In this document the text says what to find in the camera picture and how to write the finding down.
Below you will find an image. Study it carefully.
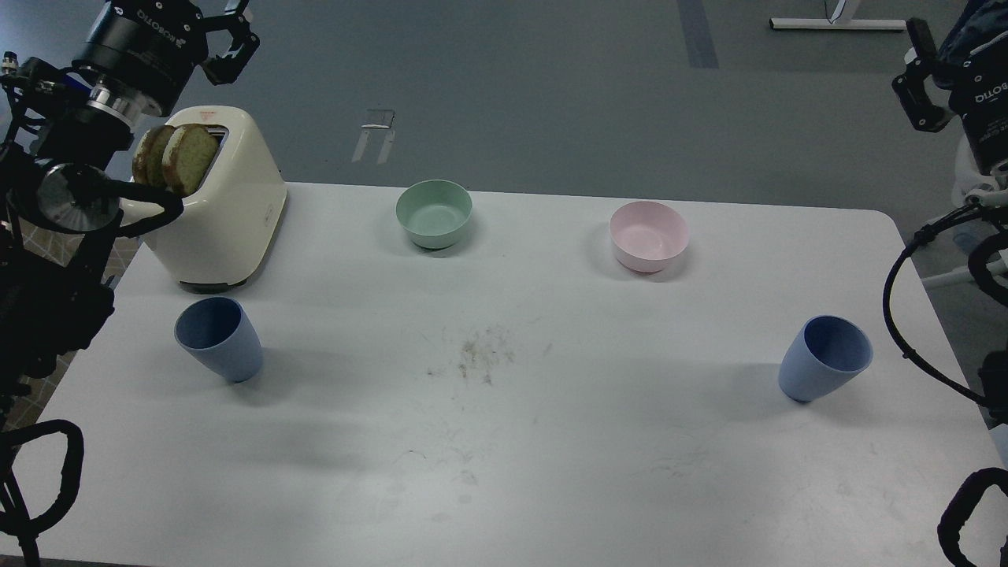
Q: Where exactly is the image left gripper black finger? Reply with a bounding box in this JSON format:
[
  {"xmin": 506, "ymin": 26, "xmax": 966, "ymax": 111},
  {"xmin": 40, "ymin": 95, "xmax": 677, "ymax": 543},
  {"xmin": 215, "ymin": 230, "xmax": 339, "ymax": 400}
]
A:
[{"xmin": 198, "ymin": 1, "xmax": 261, "ymax": 86}]

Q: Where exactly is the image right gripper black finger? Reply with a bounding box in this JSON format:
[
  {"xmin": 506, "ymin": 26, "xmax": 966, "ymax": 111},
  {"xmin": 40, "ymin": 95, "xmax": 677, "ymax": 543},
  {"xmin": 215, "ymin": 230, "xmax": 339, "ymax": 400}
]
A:
[{"xmin": 891, "ymin": 17, "xmax": 954, "ymax": 133}]

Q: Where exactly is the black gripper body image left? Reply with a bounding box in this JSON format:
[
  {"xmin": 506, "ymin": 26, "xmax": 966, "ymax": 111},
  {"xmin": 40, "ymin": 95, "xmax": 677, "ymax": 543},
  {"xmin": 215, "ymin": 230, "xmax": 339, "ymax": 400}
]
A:
[{"xmin": 72, "ymin": 1, "xmax": 208, "ymax": 117}]

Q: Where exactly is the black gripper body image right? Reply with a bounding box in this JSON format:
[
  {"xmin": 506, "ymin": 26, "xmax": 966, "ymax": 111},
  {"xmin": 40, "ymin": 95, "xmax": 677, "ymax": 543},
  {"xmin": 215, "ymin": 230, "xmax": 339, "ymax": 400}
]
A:
[{"xmin": 948, "ymin": 47, "xmax": 1007, "ymax": 166}]

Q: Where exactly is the blue cup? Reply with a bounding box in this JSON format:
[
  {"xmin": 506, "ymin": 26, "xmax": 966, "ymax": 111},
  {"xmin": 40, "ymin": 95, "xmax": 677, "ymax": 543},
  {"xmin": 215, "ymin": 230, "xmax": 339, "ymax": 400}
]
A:
[
  {"xmin": 174, "ymin": 297, "xmax": 264, "ymax": 384},
  {"xmin": 777, "ymin": 315, "xmax": 873, "ymax": 402}
]

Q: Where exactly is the dark blue cloth on chair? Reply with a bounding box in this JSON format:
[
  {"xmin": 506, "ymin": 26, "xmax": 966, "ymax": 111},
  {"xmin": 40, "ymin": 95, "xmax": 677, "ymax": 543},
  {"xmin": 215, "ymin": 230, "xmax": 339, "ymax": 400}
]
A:
[{"xmin": 937, "ymin": 1, "xmax": 1007, "ymax": 65}]

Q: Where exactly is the white office chair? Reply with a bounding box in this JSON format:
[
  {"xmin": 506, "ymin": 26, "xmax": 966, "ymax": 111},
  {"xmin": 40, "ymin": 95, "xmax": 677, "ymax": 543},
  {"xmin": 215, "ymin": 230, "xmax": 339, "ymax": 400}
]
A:
[{"xmin": 913, "ymin": 118, "xmax": 1008, "ymax": 288}]

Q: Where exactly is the right toast slice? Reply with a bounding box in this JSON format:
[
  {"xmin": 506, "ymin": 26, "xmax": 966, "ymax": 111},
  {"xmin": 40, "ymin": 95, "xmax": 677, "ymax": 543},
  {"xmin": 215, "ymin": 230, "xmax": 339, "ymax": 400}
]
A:
[{"xmin": 161, "ymin": 124, "xmax": 219, "ymax": 197}]

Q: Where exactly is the toast slice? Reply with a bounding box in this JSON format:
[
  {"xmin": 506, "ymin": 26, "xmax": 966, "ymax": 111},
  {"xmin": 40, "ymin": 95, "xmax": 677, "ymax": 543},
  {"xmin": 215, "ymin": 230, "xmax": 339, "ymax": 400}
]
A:
[
  {"xmin": 131, "ymin": 124, "xmax": 176, "ymax": 187},
  {"xmin": 161, "ymin": 124, "xmax": 219, "ymax": 197}
]

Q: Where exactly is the white desk foot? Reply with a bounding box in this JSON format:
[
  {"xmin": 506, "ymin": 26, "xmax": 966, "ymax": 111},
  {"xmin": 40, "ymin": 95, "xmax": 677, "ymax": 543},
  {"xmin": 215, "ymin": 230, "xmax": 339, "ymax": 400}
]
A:
[{"xmin": 768, "ymin": 1, "xmax": 906, "ymax": 33}]

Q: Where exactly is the left toast slice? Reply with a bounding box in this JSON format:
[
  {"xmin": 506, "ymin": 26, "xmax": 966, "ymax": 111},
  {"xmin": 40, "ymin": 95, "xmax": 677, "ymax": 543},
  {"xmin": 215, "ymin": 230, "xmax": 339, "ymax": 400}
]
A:
[{"xmin": 131, "ymin": 124, "xmax": 176, "ymax": 187}]

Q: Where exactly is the cream toaster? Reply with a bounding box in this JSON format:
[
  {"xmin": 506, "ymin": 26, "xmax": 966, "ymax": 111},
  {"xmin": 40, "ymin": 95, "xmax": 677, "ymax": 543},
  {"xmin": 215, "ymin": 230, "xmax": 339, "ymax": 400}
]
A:
[{"xmin": 141, "ymin": 106, "xmax": 287, "ymax": 294}]

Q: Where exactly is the green bowl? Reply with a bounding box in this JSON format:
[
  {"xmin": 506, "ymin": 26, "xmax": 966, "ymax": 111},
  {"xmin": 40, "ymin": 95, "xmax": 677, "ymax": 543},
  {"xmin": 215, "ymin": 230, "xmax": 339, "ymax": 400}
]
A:
[{"xmin": 394, "ymin": 180, "xmax": 474, "ymax": 249}]

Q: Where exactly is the pink bowl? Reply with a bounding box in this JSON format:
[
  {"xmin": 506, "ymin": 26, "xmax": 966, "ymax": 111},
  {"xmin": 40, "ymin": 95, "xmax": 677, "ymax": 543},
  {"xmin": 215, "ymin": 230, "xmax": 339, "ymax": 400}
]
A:
[{"xmin": 608, "ymin": 201, "xmax": 691, "ymax": 274}]

